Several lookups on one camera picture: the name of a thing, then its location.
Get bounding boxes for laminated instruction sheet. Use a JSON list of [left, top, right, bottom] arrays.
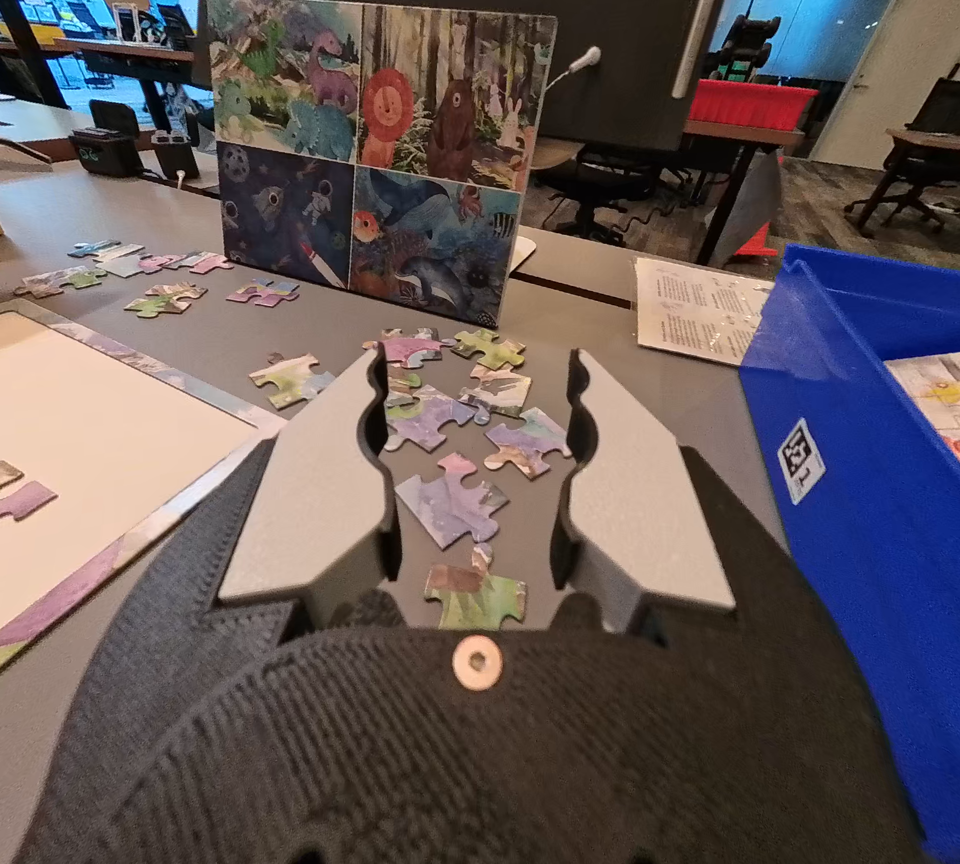
[[633, 257, 774, 366]]

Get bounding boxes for brown wooden desk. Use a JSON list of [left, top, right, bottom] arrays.
[[0, 98, 159, 164]]

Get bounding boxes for black office chair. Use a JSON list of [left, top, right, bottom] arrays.
[[843, 78, 960, 235], [540, 144, 669, 246]]

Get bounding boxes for blue plastic bin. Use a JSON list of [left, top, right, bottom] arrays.
[[738, 243, 960, 864]]

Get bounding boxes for black gaming chair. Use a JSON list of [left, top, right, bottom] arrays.
[[705, 15, 781, 84]]

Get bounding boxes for black charger box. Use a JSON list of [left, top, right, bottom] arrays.
[[69, 99, 145, 177]]

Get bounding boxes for grey plastic sheet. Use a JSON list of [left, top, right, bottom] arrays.
[[708, 152, 783, 269]]

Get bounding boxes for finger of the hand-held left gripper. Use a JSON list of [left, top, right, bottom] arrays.
[[0, 138, 54, 174]]

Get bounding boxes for white cable with plug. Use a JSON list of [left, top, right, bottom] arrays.
[[543, 47, 603, 89]]

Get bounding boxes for wooden stool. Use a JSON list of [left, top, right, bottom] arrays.
[[528, 137, 586, 171]]

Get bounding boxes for dark background work table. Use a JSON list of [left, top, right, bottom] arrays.
[[52, 38, 198, 130]]

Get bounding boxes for jigsaw puzzle pieces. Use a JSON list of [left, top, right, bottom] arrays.
[[0, 239, 575, 631]]

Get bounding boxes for forest picture puzzle board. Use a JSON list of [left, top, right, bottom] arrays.
[[885, 353, 960, 460]]

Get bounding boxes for white puzzle tray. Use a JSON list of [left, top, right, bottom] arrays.
[[0, 298, 290, 670]]

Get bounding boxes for red plastic bin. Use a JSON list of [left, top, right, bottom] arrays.
[[688, 78, 820, 130]]

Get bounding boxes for lilac teal puzzle piece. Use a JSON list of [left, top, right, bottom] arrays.
[[483, 407, 573, 481]]

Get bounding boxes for animal picture board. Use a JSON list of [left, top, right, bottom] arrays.
[[206, 0, 560, 327]]

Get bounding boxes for small black charger dock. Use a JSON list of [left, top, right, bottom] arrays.
[[152, 131, 200, 180]]

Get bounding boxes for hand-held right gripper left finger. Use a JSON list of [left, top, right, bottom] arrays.
[[217, 343, 404, 629]]

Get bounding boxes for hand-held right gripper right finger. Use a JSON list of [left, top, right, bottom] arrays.
[[549, 348, 736, 633]]

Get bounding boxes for long wooden table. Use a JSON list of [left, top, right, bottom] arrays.
[[682, 120, 807, 265]]

